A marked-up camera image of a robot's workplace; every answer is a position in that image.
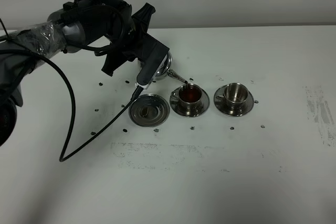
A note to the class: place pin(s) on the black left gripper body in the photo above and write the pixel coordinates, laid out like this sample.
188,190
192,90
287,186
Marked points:
126,32

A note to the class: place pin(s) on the stainless steel teapot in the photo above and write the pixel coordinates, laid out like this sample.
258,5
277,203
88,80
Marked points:
166,71

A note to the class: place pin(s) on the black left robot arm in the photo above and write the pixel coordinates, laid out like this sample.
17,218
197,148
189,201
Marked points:
67,30

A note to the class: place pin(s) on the steel teapot saucer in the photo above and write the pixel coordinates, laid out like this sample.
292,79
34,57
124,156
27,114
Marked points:
149,110

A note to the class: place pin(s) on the left stainless steel teacup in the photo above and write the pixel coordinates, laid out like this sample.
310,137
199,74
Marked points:
188,95

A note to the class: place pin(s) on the stainless steel teacup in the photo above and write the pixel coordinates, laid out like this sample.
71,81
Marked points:
234,95
188,95

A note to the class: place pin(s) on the right stainless steel teacup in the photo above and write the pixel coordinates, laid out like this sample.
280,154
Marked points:
234,95

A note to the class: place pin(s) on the left steel cup saucer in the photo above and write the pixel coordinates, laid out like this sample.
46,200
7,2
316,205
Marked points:
186,109

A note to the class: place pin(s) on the steel cup saucer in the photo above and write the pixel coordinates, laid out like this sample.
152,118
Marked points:
186,109
221,105

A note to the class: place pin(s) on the right steel cup saucer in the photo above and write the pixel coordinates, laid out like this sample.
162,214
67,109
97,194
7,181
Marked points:
221,105

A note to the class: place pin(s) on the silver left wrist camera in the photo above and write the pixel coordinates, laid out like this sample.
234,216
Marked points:
153,54

